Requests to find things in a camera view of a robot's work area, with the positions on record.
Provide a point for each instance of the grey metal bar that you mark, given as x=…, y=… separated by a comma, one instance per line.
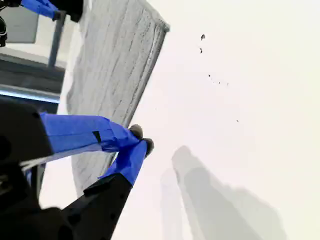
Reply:
x=57, y=40

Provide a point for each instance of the grey textured towel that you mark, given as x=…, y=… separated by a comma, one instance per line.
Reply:
x=112, y=62

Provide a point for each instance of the light grey panel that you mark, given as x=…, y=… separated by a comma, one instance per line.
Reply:
x=20, y=25

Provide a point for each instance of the dark grey shelf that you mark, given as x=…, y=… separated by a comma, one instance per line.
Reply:
x=25, y=72

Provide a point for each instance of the black camera box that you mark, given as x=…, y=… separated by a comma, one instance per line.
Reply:
x=2, y=32

